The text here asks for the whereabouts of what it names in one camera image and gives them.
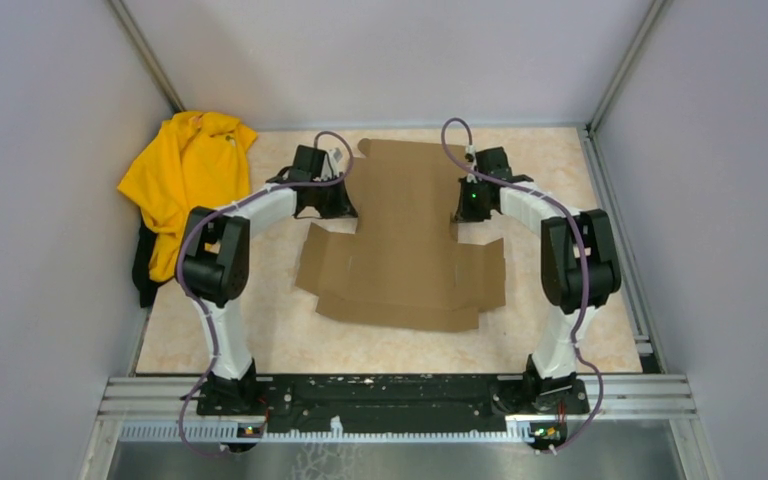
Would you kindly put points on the aluminium corner post left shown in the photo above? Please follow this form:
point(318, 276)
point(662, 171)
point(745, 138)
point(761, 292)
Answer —
point(145, 53)

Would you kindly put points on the black cloth under jacket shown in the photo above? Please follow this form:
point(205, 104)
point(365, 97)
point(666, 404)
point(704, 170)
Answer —
point(140, 274)

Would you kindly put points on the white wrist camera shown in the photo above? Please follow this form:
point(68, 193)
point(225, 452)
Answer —
point(334, 156)
point(469, 156)

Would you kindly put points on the brown cardboard box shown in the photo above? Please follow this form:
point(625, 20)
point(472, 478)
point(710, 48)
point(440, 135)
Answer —
point(403, 266)

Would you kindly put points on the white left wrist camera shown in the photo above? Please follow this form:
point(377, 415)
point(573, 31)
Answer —
point(334, 156)

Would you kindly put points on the aluminium front frame rail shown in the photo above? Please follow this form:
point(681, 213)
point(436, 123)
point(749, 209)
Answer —
point(164, 408)

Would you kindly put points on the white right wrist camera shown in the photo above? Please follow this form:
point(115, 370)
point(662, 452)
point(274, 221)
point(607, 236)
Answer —
point(469, 156)

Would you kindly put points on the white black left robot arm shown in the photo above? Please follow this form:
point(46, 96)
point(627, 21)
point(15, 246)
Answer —
point(214, 263)

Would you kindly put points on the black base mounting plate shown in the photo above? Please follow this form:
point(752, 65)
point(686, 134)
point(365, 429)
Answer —
point(401, 403)

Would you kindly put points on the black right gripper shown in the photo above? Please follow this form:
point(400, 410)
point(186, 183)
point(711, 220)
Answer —
point(464, 214)

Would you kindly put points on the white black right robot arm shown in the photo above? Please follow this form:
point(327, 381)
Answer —
point(579, 266)

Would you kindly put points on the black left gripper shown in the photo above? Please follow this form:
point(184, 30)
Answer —
point(343, 208)

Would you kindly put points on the yellow jacket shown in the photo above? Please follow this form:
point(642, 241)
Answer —
point(197, 159)

